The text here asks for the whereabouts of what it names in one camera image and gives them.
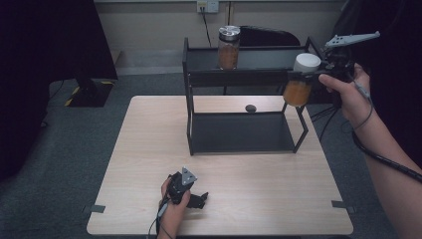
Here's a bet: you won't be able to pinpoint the white wall socket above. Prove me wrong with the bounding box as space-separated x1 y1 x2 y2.
196 0 220 14

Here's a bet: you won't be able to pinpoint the black power cable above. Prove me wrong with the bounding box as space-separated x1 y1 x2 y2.
199 5 213 48

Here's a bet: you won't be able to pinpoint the hand-held gripper cable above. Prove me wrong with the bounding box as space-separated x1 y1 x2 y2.
349 78 422 184
147 197 174 239

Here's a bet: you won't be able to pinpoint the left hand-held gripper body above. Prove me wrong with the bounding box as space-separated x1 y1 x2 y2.
167 166 198 205

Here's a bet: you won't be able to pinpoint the black floor cables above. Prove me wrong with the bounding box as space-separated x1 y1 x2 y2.
310 104 354 144

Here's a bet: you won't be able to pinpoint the person's right hand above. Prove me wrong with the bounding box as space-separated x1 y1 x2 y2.
317 64 374 128

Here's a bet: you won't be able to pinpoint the black chair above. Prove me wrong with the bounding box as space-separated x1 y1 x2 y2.
222 25 302 96

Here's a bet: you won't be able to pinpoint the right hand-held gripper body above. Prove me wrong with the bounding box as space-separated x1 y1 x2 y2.
319 31 381 83

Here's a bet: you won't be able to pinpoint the right hand-held gripper cable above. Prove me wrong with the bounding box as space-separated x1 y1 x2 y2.
349 78 422 184

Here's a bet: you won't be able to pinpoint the black metal two-tier shelf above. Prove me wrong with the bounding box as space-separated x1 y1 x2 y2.
182 35 327 156

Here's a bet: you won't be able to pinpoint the left hand-held gripper cable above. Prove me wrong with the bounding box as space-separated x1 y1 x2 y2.
147 197 174 239

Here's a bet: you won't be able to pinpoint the grey tape piece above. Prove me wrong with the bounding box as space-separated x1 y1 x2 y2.
331 200 357 214
83 204 106 214

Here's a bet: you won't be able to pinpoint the person's left hand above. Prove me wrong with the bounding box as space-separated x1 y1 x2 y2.
158 177 192 233

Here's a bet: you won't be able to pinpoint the dark curtain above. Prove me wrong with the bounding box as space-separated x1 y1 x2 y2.
331 0 422 168
0 0 118 182

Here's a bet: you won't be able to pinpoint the white-lid jar orange contents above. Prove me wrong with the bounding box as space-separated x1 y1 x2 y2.
283 53 322 108

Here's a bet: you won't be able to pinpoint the silver-lid glass spice jar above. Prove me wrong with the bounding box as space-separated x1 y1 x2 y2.
217 25 242 72

